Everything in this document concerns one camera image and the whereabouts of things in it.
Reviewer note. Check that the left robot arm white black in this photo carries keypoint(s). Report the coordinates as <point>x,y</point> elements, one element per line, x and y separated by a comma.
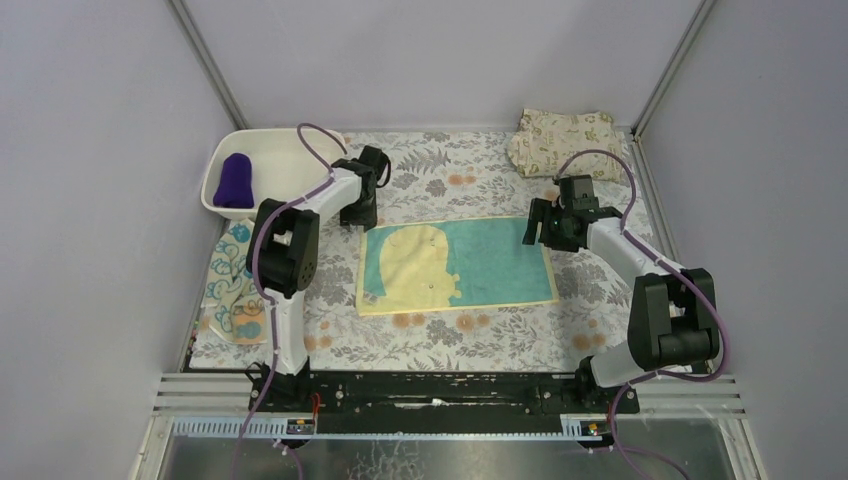
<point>284,247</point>

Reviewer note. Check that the yellow teal patterned towel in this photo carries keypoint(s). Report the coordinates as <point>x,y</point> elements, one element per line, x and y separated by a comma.
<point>452,265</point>

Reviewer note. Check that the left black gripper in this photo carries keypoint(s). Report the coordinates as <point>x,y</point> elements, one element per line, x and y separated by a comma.
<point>359,218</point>

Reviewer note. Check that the white bear patterned towel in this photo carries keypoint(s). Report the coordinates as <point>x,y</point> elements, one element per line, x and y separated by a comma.
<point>233,309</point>

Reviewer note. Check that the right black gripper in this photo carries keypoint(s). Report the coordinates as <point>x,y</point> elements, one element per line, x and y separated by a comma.
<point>544,221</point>

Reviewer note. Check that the cream patterned folded towel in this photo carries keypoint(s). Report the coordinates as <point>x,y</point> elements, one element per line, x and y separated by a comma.
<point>545,140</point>

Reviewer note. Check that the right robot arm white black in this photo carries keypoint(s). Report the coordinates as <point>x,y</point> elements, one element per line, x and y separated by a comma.
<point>672,320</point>

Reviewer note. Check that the white cable duct strip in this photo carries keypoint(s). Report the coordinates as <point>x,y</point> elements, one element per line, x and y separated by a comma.
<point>231,427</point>

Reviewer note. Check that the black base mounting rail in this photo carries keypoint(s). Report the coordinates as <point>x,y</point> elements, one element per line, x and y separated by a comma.
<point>426,402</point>

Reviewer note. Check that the purple towel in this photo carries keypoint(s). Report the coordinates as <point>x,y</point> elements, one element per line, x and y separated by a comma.
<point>235,183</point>

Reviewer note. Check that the white rectangular basin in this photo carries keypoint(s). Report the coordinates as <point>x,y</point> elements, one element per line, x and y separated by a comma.
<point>282,166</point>

